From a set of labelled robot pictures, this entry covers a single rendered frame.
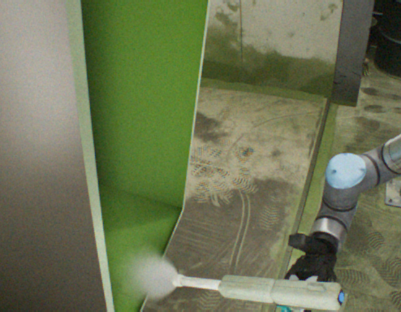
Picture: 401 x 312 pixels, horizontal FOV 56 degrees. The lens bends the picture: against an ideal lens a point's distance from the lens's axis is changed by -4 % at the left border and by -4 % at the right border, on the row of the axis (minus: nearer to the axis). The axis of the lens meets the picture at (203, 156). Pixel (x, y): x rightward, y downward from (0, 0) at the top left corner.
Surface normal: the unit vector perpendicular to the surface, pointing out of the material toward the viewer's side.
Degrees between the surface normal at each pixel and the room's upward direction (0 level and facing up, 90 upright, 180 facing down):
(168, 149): 90
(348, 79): 90
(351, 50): 90
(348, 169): 5
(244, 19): 90
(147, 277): 33
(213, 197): 0
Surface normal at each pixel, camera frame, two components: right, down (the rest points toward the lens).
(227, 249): -0.08, -0.76
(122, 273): -0.24, -0.29
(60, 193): -0.27, 0.64
